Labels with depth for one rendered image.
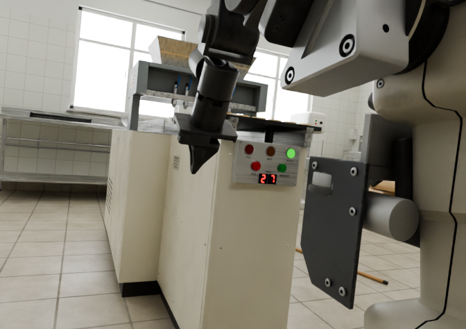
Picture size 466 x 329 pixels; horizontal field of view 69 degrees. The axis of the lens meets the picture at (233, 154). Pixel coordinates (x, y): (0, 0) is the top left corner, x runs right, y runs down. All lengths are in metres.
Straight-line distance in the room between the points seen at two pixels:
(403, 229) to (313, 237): 0.11
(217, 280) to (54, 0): 4.34
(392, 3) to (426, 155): 0.18
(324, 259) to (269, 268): 0.84
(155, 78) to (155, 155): 0.40
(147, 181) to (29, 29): 3.49
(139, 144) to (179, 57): 0.50
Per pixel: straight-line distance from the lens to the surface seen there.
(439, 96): 0.35
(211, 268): 1.18
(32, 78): 4.85
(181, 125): 0.56
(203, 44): 0.53
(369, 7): 0.27
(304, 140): 1.22
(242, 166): 1.10
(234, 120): 1.08
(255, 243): 1.22
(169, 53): 1.85
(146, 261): 1.86
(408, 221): 0.40
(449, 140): 0.40
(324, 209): 0.44
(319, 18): 0.30
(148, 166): 1.75
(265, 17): 0.31
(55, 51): 4.89
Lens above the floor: 0.83
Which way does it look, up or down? 2 degrees down
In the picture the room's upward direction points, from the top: 6 degrees clockwise
